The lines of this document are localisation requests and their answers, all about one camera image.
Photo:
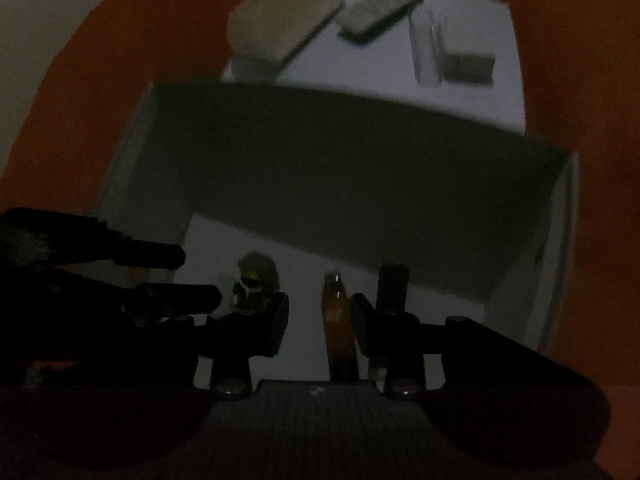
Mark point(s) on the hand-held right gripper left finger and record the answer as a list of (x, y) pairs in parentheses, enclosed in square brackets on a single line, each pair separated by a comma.
[(274, 321)]

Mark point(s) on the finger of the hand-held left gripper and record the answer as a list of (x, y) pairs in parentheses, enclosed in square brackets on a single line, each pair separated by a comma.
[(185, 298), (150, 254)]

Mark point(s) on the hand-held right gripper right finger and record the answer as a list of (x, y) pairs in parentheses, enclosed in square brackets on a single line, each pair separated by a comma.
[(363, 326)]

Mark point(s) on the orange tube bottle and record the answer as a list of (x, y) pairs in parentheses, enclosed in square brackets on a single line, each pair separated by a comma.
[(338, 315)]

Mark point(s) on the small yellow-topped figurine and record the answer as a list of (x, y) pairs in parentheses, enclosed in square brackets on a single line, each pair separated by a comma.
[(256, 282)]

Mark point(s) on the white storage box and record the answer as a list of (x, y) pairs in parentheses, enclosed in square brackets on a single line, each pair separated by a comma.
[(350, 170)]

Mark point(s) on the black cylindrical object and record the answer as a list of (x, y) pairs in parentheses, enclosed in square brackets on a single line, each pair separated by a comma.
[(393, 287)]

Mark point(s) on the white flat board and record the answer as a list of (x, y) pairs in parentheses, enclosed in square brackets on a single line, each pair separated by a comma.
[(360, 67)]

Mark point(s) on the beige rectangular box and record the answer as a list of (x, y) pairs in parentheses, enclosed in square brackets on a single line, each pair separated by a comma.
[(285, 10)]

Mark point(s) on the small white box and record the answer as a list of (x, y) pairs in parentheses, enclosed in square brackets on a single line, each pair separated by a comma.
[(467, 60)]

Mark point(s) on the clear narrow bar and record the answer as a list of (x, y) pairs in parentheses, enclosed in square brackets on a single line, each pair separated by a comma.
[(424, 45)]

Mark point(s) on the white remote control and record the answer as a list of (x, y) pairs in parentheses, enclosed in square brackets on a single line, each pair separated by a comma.
[(380, 10)]

